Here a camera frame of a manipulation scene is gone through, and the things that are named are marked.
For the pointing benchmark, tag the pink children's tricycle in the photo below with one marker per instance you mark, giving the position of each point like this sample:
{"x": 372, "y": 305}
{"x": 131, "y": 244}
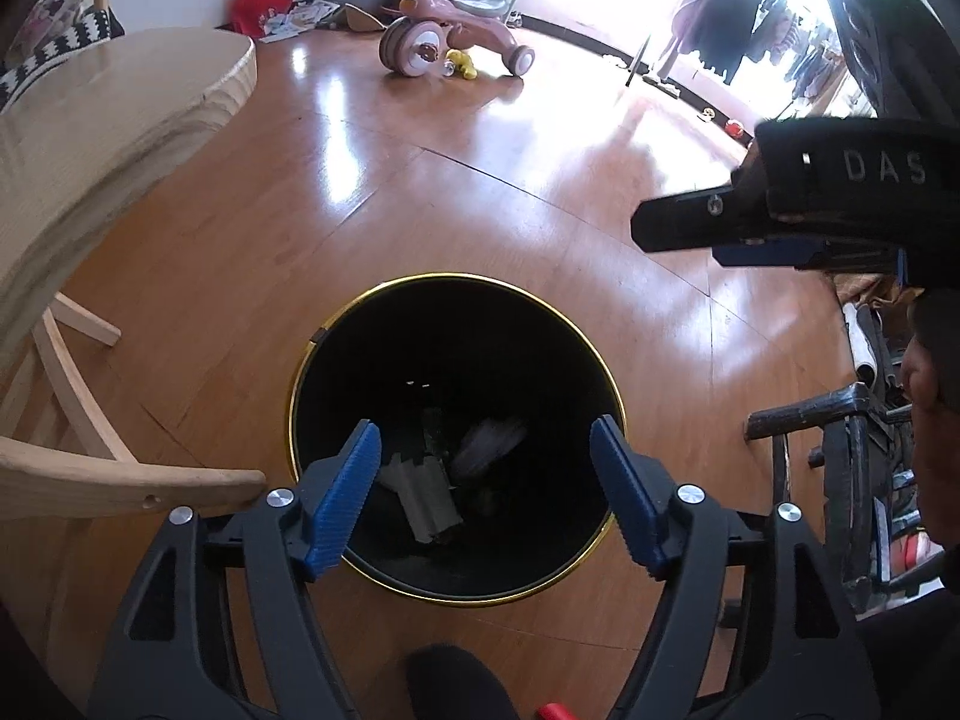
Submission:
{"x": 457, "y": 22}

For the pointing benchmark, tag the wooden chair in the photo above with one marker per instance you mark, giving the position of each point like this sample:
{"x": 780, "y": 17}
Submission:
{"x": 82, "y": 480}

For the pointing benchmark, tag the black gold-rimmed trash bin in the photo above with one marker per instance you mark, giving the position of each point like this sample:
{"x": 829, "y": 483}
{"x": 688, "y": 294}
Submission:
{"x": 450, "y": 345}

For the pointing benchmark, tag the white plastic bag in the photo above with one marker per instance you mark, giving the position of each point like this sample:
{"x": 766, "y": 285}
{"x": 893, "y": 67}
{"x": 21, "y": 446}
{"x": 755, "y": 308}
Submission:
{"x": 487, "y": 442}

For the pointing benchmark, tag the scattered picture books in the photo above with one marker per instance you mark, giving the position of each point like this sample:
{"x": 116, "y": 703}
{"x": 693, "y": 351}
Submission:
{"x": 304, "y": 19}

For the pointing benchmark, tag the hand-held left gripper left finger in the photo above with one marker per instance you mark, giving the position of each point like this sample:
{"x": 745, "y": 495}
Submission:
{"x": 341, "y": 499}

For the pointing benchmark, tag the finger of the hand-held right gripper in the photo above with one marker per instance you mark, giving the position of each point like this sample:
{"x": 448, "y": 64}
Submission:
{"x": 690, "y": 221}
{"x": 772, "y": 251}

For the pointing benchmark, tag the grey crumpled carton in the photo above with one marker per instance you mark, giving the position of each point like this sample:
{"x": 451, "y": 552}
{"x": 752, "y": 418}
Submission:
{"x": 427, "y": 495}

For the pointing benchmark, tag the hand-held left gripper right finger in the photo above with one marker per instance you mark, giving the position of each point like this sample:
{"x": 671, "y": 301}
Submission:
{"x": 626, "y": 499}

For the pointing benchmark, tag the round wooden table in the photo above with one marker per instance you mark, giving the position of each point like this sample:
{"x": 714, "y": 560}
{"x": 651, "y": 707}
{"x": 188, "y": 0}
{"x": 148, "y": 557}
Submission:
{"x": 97, "y": 142}

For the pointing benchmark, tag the person's right forearm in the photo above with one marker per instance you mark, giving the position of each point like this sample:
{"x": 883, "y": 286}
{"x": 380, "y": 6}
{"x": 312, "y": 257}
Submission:
{"x": 930, "y": 420}

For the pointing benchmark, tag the small red item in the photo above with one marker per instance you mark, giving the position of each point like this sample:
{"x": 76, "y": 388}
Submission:
{"x": 553, "y": 712}

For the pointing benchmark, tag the yellow toy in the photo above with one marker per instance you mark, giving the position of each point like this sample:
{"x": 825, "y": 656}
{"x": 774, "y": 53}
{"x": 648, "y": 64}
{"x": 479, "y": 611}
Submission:
{"x": 463, "y": 64}

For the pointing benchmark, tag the red bag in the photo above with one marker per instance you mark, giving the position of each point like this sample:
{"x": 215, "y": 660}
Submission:
{"x": 259, "y": 6}

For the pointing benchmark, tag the white roll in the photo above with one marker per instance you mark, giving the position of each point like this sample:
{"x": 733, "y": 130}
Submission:
{"x": 862, "y": 345}

